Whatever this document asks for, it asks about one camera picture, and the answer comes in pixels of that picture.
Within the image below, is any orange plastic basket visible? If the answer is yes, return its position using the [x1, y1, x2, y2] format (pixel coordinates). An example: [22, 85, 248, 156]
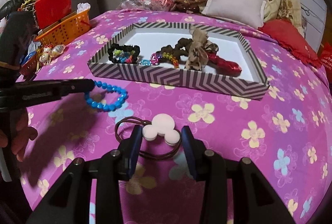
[35, 10, 91, 47]

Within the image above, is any striped black white box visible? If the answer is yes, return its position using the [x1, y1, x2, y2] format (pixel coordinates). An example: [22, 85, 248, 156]
[87, 22, 270, 100]

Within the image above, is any red paper bag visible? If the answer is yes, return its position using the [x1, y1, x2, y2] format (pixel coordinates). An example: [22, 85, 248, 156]
[34, 0, 71, 29]

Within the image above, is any small red basket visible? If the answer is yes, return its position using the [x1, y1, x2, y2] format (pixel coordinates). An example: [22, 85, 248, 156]
[19, 54, 38, 76]

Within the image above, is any brown leopard scrunchie bow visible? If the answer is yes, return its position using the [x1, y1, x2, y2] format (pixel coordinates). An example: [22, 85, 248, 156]
[160, 25, 220, 71]

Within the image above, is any red ruffled cushion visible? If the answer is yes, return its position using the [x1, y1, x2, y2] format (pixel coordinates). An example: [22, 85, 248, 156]
[258, 19, 322, 69]

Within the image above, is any red shopping bag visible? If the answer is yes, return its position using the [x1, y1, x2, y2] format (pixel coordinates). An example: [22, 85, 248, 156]
[319, 42, 332, 72]

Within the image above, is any colourful plastic chain bracelet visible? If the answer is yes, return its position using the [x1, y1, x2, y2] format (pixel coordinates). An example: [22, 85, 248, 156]
[139, 51, 180, 69]

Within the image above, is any blue bead bracelet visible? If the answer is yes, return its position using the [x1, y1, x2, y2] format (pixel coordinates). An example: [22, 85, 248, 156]
[84, 80, 129, 113]

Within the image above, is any red satin bow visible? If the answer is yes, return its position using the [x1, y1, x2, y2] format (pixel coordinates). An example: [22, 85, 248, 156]
[207, 52, 242, 77]

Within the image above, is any black scrunchie hair tie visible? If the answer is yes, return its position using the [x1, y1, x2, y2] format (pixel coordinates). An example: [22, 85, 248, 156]
[107, 43, 141, 64]

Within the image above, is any white tissue paper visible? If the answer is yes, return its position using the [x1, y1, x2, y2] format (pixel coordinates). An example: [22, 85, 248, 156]
[77, 2, 91, 13]

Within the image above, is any grey white pillow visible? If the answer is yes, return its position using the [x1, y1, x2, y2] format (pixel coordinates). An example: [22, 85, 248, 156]
[202, 0, 267, 29]

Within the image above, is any brown tie pink mouse charm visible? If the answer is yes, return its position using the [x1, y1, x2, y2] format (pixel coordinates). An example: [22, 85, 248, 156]
[114, 113, 181, 161]

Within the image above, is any clear plastic bag of items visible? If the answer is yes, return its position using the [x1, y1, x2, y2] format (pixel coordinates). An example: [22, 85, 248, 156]
[116, 0, 176, 11]

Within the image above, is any person left hand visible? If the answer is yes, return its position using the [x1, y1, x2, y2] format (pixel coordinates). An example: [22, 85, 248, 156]
[11, 108, 38, 162]

